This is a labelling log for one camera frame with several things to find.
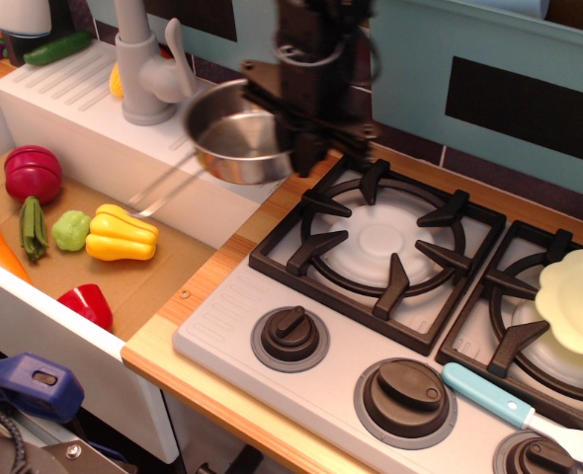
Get red toy pepper piece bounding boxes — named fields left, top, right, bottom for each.
left=57, top=283, right=114, bottom=332

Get yellow toy corn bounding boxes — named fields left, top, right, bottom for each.
left=109, top=63, right=125, bottom=99

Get dark stove knob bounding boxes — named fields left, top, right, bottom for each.
left=260, top=306, right=320, bottom=362
left=503, top=437, right=583, bottom=474
left=361, top=358, right=451, bottom=439

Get white spatula light blue handle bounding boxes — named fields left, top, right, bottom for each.
left=442, top=362, right=583, bottom=463

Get pale yellow plastic plate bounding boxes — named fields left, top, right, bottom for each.
left=535, top=249, right=583, bottom=356

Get brown cardboard sheet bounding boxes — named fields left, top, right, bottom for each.
left=0, top=154, right=214, bottom=341

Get grey toy stove top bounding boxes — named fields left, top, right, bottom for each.
left=172, top=205, right=583, bottom=474

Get light green toy lettuce piece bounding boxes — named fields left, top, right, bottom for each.
left=52, top=210, right=91, bottom=252

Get purple toy onion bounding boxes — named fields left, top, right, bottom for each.
left=4, top=145, right=62, bottom=204

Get dark right burner grate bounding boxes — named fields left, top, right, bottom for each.
left=436, top=221, right=583, bottom=430

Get dark right stove knob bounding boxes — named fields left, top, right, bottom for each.
left=503, top=437, right=583, bottom=474

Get dark burner grate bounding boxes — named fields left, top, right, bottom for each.
left=249, top=157, right=506, bottom=356
left=436, top=221, right=583, bottom=430

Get dark left burner grate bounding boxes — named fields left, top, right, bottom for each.
left=249, top=157, right=506, bottom=356

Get grey toy faucet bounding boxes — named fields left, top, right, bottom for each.
left=115, top=1, right=197, bottom=126

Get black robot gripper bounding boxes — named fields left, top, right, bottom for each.
left=241, top=1, right=377, bottom=178

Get dark middle stove knob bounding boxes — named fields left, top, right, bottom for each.
left=361, top=358, right=451, bottom=439

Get small steel pan wire handle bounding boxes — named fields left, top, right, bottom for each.
left=126, top=78, right=297, bottom=219

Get green toy bean pods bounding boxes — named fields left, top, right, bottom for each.
left=20, top=197, right=48, bottom=262

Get dark left stove knob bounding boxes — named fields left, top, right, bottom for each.
left=260, top=306, right=320, bottom=362

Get yellow toy bell pepper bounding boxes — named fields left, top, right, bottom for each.
left=85, top=204, right=159, bottom=262

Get blue plastic clamp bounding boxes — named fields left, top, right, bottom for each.
left=0, top=353, right=85, bottom=424

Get white black cylinder device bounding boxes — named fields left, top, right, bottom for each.
left=0, top=0, right=52, bottom=65

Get white toy sink unit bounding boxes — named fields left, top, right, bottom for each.
left=0, top=42, right=276, bottom=464

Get green toy cucumber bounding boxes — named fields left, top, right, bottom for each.
left=23, top=31, right=93, bottom=66

